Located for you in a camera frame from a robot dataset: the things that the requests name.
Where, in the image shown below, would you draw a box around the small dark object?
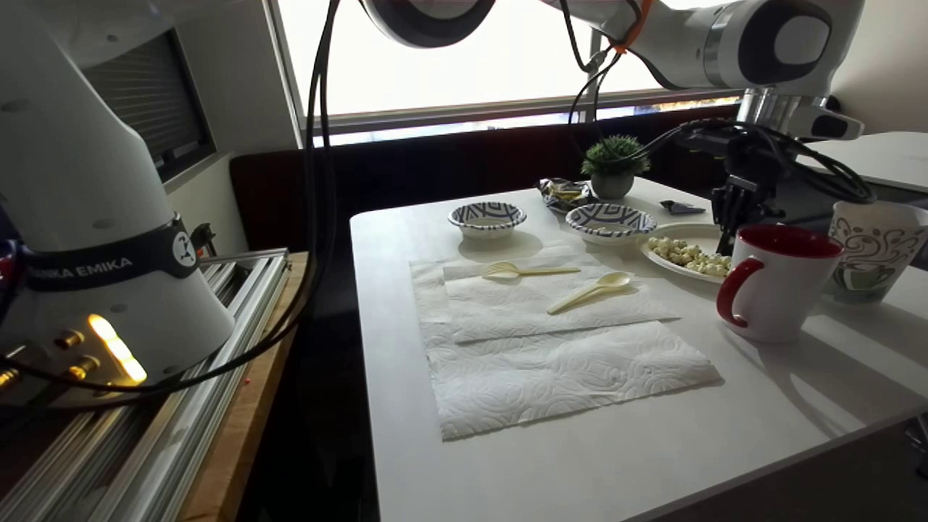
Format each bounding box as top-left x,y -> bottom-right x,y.
661,197 -> 709,220

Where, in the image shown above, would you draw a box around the orange strap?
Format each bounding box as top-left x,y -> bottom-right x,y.
614,0 -> 661,59

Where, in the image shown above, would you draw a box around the wooden base board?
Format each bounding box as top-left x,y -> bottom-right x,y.
176,251 -> 318,522

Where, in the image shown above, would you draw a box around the patterned paper cup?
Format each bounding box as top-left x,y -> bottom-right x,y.
825,197 -> 928,304

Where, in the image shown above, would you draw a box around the long black arm cable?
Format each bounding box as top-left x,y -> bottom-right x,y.
0,0 -> 344,398

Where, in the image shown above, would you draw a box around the white side table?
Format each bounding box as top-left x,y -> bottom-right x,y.
819,129 -> 928,197

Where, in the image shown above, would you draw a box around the pale food pieces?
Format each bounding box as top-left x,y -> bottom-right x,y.
650,236 -> 732,281

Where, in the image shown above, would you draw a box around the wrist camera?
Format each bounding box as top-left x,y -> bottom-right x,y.
808,107 -> 867,146

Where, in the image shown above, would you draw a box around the aluminium rail frame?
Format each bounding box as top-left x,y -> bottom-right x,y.
0,248 -> 290,522

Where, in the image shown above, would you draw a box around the blue patterned bowl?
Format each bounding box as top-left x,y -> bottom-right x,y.
445,200 -> 529,243
563,200 -> 661,248

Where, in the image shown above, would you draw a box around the white paper towel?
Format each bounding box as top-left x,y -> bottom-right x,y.
409,243 -> 682,351
424,320 -> 724,445

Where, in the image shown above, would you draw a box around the black gripper cable bundle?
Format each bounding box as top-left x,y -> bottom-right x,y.
640,117 -> 879,210

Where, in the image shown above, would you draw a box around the dark snack packet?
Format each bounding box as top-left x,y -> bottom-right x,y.
535,175 -> 593,217

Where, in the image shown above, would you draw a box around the dark wall panel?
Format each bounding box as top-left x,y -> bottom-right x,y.
81,27 -> 216,185

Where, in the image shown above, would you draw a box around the small green potted plant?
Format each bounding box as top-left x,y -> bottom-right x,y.
579,133 -> 651,204

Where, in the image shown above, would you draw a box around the cream plastic spoon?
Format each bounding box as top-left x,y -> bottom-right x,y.
482,259 -> 583,285
545,269 -> 634,320

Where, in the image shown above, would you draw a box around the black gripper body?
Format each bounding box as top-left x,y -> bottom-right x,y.
708,133 -> 783,227

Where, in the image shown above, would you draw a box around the white plate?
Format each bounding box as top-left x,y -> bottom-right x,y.
638,223 -> 743,288

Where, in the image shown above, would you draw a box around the black sofa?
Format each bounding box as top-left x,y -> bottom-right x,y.
228,94 -> 844,255

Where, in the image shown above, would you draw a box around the white mug red inside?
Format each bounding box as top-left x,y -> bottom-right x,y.
712,220 -> 847,348

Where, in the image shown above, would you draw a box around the red clamp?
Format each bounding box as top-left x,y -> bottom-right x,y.
189,220 -> 221,269

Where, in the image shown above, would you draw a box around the window frame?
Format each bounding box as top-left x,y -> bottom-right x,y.
264,0 -> 748,152

